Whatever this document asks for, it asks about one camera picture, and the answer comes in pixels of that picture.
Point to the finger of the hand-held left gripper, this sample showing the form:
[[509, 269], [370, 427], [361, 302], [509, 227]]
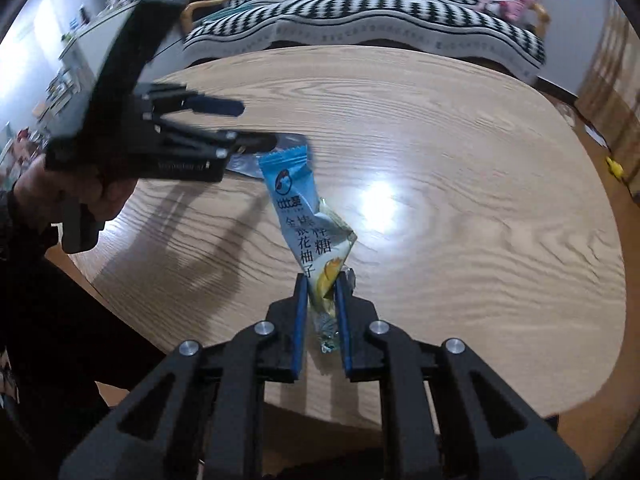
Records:
[[215, 106], [220, 140]]

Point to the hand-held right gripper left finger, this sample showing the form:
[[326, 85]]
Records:
[[300, 320]]

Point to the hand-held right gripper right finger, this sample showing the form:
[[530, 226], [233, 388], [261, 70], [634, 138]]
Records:
[[343, 320]]

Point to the blue-yellow snack packet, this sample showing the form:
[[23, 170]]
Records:
[[245, 166]]

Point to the blue snack packet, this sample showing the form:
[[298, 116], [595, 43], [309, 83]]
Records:
[[300, 210]]

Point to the person's left forearm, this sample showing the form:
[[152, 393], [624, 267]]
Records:
[[25, 230]]

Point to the person's left hand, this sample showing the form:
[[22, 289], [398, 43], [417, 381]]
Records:
[[117, 197]]

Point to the white cabinet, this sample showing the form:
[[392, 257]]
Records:
[[75, 55]]

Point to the green striped flat packet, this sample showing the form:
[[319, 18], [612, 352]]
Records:
[[225, 14]]

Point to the striped black-white sofa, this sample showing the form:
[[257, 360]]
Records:
[[375, 15]]

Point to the person's dark clothing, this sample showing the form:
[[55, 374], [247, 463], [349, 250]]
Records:
[[60, 335]]

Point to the pink cartoon cushion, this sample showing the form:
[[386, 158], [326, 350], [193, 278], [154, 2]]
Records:
[[507, 0]]

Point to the yellow floor toy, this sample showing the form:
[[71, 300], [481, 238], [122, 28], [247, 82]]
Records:
[[616, 167]]

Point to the beige checked curtain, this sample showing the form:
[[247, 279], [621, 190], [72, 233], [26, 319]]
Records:
[[615, 85]]

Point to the wooden frame sofa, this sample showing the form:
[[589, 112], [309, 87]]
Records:
[[192, 10]]

